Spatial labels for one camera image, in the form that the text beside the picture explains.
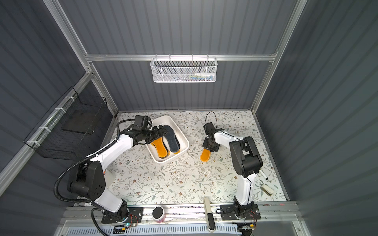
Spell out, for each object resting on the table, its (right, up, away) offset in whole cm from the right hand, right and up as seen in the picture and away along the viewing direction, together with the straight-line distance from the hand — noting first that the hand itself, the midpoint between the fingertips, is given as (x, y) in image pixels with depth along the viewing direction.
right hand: (209, 147), depth 98 cm
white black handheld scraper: (-3, -29, -31) cm, 43 cm away
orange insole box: (-22, -2, -5) cm, 22 cm away
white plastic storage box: (-31, +19, +12) cm, 38 cm away
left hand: (-29, +10, -11) cm, 32 cm away
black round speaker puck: (-28, -27, -29) cm, 49 cm away
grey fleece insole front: (-27, +7, +3) cm, 28 cm away
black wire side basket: (-75, +12, -26) cm, 81 cm away
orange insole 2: (-3, -4, -5) cm, 7 cm away
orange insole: (-31, -1, -5) cm, 32 cm away
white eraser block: (+29, -20, -20) cm, 40 cm away
